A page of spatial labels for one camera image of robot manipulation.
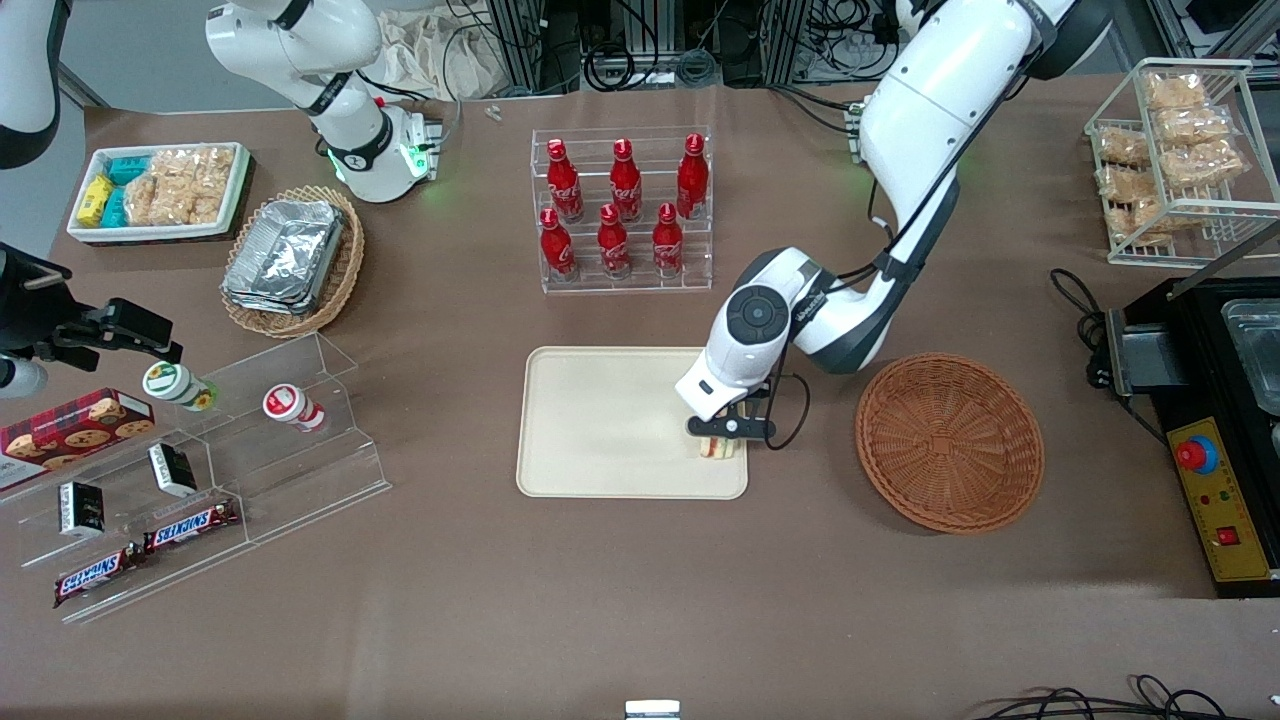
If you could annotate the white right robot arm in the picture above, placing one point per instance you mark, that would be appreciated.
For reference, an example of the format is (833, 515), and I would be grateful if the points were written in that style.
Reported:
(345, 130)

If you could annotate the yellow snack box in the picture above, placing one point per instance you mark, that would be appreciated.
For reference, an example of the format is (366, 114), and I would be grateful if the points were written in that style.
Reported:
(95, 200)

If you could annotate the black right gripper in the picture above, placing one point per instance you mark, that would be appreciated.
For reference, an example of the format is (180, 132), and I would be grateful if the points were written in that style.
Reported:
(28, 312)

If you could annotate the yellow control panel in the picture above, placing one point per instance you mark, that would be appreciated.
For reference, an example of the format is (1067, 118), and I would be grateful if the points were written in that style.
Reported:
(1222, 500)

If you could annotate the oval light wicker basket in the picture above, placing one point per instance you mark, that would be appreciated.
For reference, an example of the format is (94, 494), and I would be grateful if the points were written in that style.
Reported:
(345, 270)

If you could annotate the white rectangular bin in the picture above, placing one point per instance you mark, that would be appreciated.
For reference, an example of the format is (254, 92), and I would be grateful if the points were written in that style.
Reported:
(230, 205)

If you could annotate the white edge object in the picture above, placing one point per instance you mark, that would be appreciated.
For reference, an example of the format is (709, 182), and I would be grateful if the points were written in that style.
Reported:
(652, 709)

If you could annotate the rice cracker bag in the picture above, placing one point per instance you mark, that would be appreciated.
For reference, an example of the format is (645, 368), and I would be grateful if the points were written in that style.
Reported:
(195, 165)
(165, 203)

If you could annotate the aluminium frame rack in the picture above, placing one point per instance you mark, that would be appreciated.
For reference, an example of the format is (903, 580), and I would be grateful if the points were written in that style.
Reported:
(535, 40)

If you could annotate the red emergency stop button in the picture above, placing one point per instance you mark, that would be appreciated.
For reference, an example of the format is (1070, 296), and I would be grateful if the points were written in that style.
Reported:
(1197, 455)

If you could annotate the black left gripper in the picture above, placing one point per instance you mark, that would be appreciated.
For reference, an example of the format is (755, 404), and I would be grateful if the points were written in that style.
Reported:
(761, 393)

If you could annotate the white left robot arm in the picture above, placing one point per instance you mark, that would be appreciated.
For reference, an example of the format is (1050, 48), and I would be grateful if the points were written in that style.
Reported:
(920, 110)

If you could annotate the red cola bottle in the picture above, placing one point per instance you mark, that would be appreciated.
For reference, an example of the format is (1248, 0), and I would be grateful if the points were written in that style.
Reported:
(556, 248)
(692, 180)
(564, 185)
(626, 185)
(667, 243)
(613, 245)

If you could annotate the beige cloth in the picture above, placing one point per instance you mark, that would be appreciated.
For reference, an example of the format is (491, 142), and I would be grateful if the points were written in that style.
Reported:
(430, 55)

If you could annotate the red plaid cookie box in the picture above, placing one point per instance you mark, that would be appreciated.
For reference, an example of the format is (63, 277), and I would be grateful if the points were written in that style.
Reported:
(70, 430)

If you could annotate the teal snack box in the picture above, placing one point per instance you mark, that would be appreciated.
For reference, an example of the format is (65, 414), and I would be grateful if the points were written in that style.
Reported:
(115, 208)
(128, 168)

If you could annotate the triangular sandwich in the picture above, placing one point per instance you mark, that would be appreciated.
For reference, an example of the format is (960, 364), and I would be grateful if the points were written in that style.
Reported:
(722, 448)

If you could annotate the clear acrylic stepped shelf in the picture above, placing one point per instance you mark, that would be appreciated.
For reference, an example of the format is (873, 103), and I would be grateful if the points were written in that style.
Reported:
(300, 470)

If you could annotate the black machine base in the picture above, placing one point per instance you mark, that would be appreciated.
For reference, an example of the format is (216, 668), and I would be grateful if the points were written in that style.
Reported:
(1190, 400)

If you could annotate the fried snack bag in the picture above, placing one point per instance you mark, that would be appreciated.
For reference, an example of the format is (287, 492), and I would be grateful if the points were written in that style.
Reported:
(1148, 218)
(1176, 90)
(1122, 148)
(1205, 163)
(1125, 185)
(1192, 126)

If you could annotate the green capped yogurt bottle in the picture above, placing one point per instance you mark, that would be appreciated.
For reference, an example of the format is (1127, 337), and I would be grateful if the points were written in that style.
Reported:
(172, 384)

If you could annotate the aluminium foil tray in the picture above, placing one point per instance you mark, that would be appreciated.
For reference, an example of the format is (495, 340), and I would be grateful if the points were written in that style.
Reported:
(285, 250)

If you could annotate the red capped yogurt bottle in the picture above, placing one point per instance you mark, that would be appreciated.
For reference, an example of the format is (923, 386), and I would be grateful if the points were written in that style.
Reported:
(290, 405)

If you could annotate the clear acrylic bottle rack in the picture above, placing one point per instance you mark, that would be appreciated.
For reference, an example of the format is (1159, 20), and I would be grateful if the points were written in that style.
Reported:
(625, 285)

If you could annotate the small black box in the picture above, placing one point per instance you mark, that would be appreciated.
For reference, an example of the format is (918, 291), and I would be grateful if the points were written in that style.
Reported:
(82, 508)
(173, 470)

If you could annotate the beige plastic tray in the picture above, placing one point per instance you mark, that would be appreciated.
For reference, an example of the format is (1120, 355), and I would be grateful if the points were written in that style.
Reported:
(610, 430)

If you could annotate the snickers bar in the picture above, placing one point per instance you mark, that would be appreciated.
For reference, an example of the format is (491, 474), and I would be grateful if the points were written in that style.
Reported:
(95, 577)
(190, 526)

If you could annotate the steel pan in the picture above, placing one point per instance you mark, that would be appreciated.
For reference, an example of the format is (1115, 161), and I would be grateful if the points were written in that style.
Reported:
(1258, 350)

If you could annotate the round brown wicker basket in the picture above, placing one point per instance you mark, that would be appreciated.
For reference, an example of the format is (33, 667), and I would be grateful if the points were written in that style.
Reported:
(950, 445)

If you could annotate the grey metal plate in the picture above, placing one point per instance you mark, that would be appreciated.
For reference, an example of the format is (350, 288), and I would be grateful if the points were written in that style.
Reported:
(1145, 355)

